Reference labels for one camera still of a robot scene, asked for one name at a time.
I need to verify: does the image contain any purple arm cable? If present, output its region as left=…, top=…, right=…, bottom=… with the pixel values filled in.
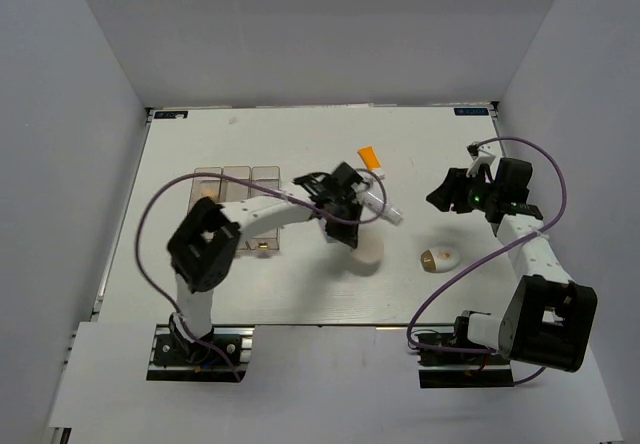
left=407, top=137, right=570, bottom=385
left=136, top=171, right=396, bottom=383

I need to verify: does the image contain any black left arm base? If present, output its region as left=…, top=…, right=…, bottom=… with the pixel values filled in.
left=146, top=324, right=254, bottom=383

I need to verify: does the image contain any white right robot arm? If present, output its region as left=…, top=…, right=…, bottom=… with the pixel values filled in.
left=426, top=158, right=598, bottom=372

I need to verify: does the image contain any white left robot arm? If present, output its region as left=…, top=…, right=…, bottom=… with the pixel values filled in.
left=167, top=162, right=366, bottom=363

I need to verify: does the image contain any blue label sticker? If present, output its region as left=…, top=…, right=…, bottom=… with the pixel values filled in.
left=453, top=107, right=490, bottom=116
left=153, top=110, right=188, bottom=120

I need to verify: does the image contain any white egg bottle gold cap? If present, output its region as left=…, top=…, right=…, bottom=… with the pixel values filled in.
left=420, top=246, right=460, bottom=273

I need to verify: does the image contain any blue label sticker right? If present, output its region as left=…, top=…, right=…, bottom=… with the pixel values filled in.
left=453, top=107, right=490, bottom=116

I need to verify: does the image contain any clear organizer middle compartment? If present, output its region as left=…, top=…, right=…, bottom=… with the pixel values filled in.
left=220, top=166, right=251, bottom=204

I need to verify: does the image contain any orange tube white cap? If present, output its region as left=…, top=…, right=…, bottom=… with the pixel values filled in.
left=357, top=146, right=386, bottom=180

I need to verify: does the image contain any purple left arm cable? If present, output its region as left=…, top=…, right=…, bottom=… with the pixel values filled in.
left=136, top=171, right=396, bottom=383

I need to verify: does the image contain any beige gourd makeup sponge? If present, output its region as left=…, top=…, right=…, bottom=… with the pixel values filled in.
left=199, top=188, right=218, bottom=202

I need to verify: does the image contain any blue label sticker left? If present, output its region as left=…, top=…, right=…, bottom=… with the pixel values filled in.
left=153, top=110, right=188, bottom=120

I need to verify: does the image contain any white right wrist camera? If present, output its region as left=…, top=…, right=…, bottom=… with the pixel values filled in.
left=466, top=143, right=496, bottom=177

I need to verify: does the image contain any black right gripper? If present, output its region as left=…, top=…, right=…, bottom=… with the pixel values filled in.
left=426, top=167, right=500, bottom=214

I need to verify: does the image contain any white spray bottle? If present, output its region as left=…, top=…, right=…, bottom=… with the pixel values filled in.
left=357, top=190, right=403, bottom=226

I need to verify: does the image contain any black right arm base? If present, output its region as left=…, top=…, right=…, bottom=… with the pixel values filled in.
left=410, top=345, right=514, bottom=389

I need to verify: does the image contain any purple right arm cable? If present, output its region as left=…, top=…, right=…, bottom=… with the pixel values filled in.
left=407, top=137, right=570, bottom=385

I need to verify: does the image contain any round beige powder puff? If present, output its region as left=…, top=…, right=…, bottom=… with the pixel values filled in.
left=350, top=234, right=384, bottom=276

